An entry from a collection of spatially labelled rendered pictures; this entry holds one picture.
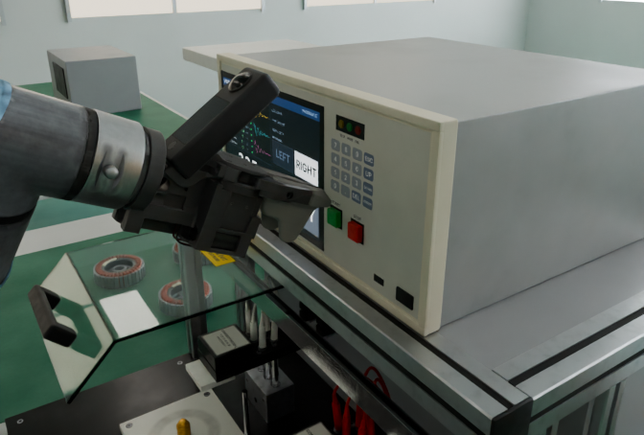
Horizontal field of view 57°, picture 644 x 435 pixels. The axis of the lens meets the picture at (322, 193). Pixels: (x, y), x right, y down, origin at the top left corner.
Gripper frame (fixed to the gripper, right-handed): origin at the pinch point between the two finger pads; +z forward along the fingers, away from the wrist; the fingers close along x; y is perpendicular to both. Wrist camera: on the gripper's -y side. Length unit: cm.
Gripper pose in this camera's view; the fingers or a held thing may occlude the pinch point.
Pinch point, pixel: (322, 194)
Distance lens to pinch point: 61.3
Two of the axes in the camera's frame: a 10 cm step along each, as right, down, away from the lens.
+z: 7.6, 2.1, 6.2
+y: -3.5, 9.3, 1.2
